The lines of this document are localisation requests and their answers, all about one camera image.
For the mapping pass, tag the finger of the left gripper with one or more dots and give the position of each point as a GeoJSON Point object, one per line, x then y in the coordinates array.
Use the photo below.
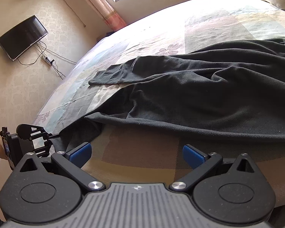
{"type": "Point", "coordinates": [53, 136]}

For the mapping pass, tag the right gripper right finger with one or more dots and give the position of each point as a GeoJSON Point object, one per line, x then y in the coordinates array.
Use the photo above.
{"type": "Point", "coordinates": [202, 165]}

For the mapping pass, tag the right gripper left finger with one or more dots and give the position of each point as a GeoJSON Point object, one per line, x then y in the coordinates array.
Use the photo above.
{"type": "Point", "coordinates": [69, 164]}

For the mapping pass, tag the dark grey trousers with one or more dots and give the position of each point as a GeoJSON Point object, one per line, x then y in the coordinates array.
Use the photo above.
{"type": "Point", "coordinates": [232, 91]}

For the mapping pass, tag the pastel patchwork bed sheet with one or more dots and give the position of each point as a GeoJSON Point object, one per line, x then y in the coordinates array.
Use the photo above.
{"type": "Point", "coordinates": [140, 154]}

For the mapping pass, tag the white power strip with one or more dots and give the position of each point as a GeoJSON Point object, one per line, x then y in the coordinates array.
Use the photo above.
{"type": "Point", "coordinates": [47, 60]}

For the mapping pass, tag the black wall television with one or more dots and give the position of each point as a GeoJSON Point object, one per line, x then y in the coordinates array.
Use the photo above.
{"type": "Point", "coordinates": [22, 36]}

